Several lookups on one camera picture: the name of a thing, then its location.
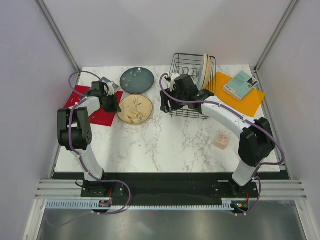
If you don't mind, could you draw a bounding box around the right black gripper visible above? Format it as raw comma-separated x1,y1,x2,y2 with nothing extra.
160,86,188,113

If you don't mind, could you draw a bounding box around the beige bird plate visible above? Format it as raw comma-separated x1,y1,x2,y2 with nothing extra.
117,94,153,125
201,54,213,89

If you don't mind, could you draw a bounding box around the dark teal ceramic plate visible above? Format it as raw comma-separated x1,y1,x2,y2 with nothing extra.
120,67,155,95

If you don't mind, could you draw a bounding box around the beige and blue plate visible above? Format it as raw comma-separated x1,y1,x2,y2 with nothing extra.
197,54,208,90

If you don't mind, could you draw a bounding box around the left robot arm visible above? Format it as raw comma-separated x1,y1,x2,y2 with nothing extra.
57,81,123,198

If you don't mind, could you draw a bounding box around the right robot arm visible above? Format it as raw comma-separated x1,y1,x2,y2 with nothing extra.
159,73,276,197

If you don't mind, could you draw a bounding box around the red notebook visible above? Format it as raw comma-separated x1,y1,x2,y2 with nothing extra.
64,85,116,127

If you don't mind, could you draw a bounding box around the dark blue book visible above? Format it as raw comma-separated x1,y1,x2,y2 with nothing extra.
101,77,121,96

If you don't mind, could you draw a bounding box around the pink cube power adapter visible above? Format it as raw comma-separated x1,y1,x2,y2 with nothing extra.
214,132,230,150

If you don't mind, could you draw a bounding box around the light teal paperback book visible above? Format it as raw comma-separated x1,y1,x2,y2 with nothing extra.
222,71,260,101

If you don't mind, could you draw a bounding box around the orange translucent cutting mat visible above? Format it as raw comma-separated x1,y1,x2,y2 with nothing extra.
206,71,266,117

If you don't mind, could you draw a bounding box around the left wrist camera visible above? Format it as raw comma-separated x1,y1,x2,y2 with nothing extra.
106,81,119,96

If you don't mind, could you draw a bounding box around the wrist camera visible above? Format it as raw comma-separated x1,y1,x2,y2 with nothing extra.
166,72,181,92
106,81,119,96

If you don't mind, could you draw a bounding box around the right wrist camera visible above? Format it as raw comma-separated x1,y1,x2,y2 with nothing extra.
166,72,181,92

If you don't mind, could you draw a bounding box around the black wire dish rack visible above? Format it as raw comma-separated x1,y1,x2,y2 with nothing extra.
168,53,217,120

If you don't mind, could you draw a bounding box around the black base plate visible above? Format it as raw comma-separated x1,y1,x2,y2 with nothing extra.
79,171,260,207

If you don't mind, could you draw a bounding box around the white slotted cable duct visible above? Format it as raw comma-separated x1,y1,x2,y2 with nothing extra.
45,199,235,211

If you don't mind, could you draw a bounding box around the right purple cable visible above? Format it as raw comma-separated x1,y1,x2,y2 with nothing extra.
159,72,286,217

